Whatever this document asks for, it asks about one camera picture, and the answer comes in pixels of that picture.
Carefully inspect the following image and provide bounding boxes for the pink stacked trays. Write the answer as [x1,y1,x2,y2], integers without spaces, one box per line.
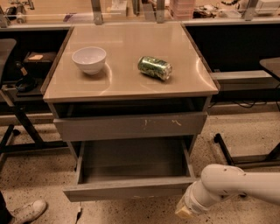
[169,0,195,20]

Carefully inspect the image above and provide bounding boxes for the black floor cable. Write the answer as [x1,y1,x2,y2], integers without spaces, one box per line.
[73,204,83,224]

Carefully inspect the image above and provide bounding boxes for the grey drawer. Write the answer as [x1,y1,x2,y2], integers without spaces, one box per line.
[54,112,207,142]
[64,137,195,202]

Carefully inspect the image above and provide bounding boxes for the grey chair seat left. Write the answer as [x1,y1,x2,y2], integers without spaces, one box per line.
[0,38,17,84]

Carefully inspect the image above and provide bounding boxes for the grey top drawer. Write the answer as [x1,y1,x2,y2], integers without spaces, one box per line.
[54,112,207,142]

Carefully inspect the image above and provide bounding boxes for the dark box on shelf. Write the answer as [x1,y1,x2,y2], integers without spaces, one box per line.
[24,52,56,78]

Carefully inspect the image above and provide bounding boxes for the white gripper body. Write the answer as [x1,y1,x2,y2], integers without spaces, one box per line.
[183,183,209,214]

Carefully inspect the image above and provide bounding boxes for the grey drawer cabinet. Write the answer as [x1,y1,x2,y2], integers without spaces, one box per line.
[44,23,218,157]

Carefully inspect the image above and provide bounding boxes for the green soda can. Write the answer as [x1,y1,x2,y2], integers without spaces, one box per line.
[137,56,172,81]

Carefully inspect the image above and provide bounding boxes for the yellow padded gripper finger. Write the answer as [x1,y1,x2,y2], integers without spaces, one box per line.
[175,196,193,219]

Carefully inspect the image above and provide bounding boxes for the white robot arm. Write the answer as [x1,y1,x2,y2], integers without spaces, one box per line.
[175,164,280,219]

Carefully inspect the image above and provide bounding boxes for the white ceramic bowl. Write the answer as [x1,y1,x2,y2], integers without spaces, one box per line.
[72,46,107,74]

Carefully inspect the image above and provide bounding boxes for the white sneaker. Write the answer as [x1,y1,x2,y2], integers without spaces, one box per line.
[8,199,47,224]

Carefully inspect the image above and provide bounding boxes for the dark round table top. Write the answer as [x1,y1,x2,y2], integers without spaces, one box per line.
[260,57,280,81]

